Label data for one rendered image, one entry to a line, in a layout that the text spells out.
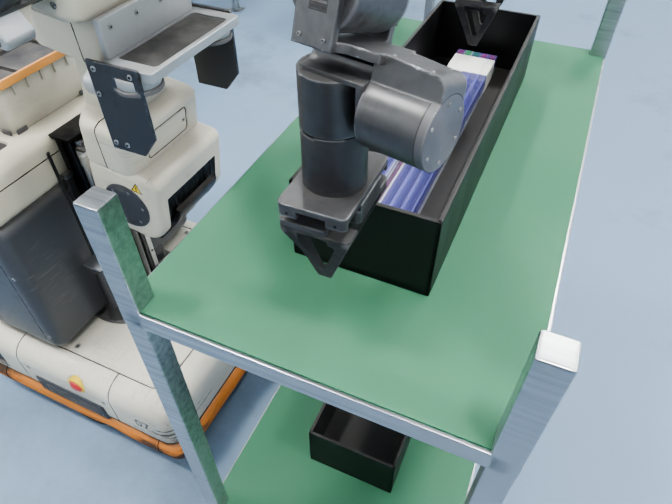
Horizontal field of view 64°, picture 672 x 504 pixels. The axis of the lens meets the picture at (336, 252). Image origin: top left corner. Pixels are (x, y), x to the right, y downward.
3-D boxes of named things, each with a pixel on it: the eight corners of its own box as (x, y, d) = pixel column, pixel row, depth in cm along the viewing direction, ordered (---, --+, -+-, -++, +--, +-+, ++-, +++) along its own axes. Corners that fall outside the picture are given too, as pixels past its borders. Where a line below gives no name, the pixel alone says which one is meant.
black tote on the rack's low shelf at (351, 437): (402, 269, 147) (405, 240, 139) (464, 289, 142) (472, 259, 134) (310, 458, 110) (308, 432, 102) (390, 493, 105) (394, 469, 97)
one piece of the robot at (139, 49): (92, 144, 95) (46, 19, 79) (186, 75, 112) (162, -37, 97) (167, 167, 90) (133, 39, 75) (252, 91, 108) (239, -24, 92)
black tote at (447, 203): (433, 59, 103) (441, -1, 95) (524, 77, 98) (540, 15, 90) (293, 252, 66) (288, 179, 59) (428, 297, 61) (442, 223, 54)
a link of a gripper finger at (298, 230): (375, 252, 55) (380, 178, 49) (348, 301, 50) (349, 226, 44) (315, 234, 57) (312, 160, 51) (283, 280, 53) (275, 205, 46)
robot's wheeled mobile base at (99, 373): (-3, 377, 159) (-46, 325, 142) (137, 241, 200) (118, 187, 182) (186, 471, 140) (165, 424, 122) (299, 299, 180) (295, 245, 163)
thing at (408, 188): (455, 66, 99) (458, 48, 96) (493, 73, 97) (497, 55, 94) (342, 240, 66) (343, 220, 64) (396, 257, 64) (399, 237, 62)
